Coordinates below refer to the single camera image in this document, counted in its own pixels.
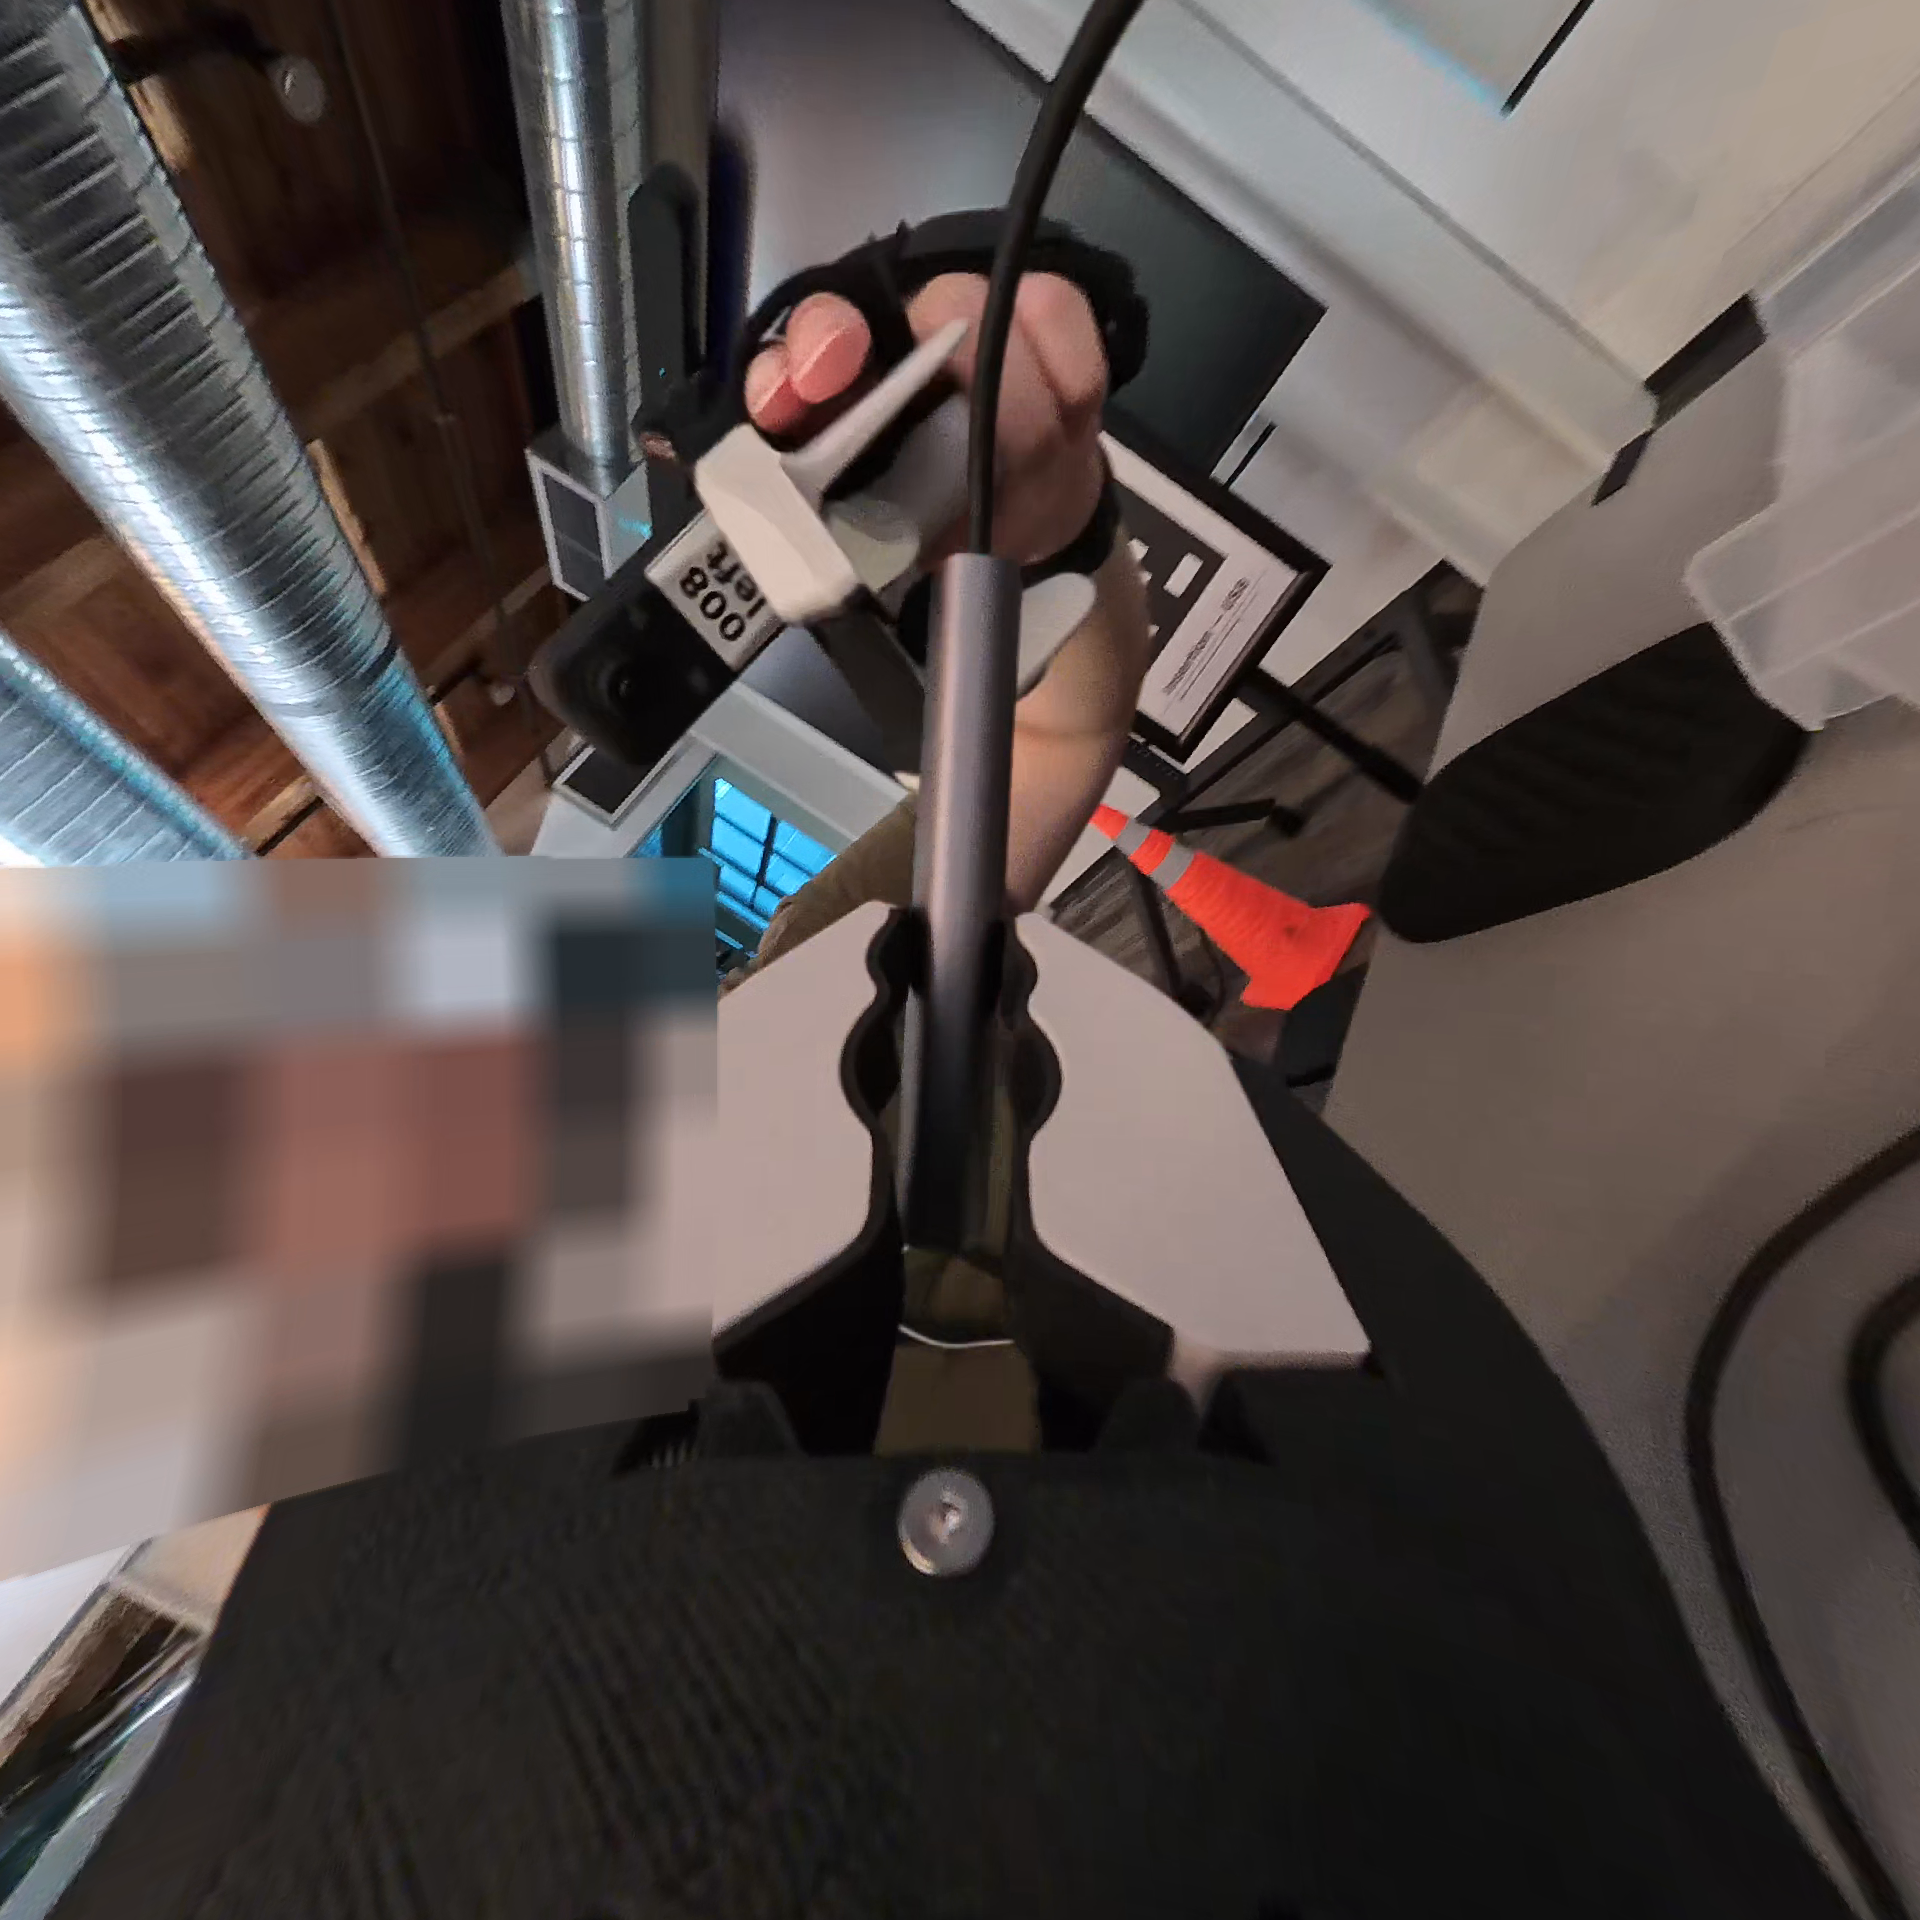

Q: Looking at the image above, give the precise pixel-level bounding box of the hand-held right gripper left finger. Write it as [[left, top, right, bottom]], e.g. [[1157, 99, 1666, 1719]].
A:
[[715, 910, 921, 1358]]

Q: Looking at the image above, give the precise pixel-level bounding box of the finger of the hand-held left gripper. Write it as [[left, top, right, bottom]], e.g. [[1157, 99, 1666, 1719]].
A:
[[817, 479, 1106, 715], [691, 310, 984, 592]]

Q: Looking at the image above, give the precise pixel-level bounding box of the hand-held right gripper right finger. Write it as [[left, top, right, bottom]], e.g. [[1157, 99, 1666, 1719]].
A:
[[992, 910, 1376, 1416]]

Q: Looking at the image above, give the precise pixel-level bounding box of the USB cable with tethered adapter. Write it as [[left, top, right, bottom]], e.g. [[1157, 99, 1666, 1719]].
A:
[[956, 0, 1157, 571]]

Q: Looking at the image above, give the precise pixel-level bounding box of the grey metal USB hub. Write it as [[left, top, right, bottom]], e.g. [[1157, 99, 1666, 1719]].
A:
[[909, 551, 1021, 1262]]

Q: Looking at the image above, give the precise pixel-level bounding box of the clear plastic bin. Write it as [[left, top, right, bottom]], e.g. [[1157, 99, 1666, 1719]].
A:
[[1680, 180, 1920, 721]]

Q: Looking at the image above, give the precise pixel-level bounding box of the person's left hand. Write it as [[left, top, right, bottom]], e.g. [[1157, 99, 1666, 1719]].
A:
[[746, 264, 1144, 907]]

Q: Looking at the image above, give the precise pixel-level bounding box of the black white marker sign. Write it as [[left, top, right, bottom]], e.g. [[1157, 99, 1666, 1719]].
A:
[[1088, 420, 1330, 758]]

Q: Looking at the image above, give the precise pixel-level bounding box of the orange floor cone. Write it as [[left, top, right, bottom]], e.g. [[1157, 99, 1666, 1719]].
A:
[[1088, 796, 1376, 1016]]

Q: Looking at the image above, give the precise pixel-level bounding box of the black monitor screen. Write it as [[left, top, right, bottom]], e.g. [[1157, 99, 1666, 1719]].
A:
[[1036, 197, 1328, 481]]

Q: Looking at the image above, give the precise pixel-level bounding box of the black quilted cushion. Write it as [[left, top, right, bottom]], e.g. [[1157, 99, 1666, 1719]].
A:
[[1376, 624, 1811, 947]]

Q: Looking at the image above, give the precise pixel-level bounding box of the silver ventilation duct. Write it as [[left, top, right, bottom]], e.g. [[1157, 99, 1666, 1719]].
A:
[[0, 0, 496, 863], [506, 0, 715, 495]]

